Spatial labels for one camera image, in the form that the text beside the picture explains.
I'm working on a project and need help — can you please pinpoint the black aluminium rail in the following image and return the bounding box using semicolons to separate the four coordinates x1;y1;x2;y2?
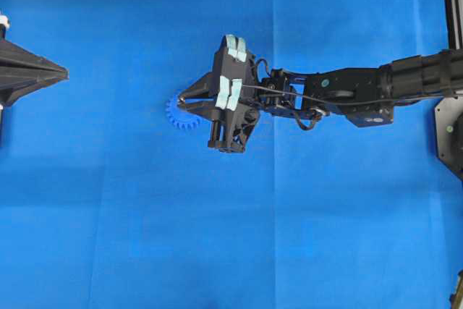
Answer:
440;0;463;51

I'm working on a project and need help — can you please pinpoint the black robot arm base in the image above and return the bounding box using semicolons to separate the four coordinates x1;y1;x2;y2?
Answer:
434;96;463;180

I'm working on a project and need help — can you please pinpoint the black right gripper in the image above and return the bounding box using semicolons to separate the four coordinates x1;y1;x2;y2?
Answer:
178;34;259;153

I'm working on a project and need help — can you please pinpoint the blue table mat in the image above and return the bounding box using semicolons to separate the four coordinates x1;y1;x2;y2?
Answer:
1;0;462;308

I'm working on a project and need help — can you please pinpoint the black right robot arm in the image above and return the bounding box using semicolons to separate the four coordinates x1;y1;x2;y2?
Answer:
177;35;462;153

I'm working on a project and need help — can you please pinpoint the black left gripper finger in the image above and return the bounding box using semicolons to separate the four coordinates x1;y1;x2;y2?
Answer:
1;39;69;80
1;77;67;106

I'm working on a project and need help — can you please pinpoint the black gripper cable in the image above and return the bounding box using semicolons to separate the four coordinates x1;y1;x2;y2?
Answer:
240;58;350;132

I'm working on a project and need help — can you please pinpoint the blue small gear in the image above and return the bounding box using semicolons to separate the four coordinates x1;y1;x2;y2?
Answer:
165;90;200;131

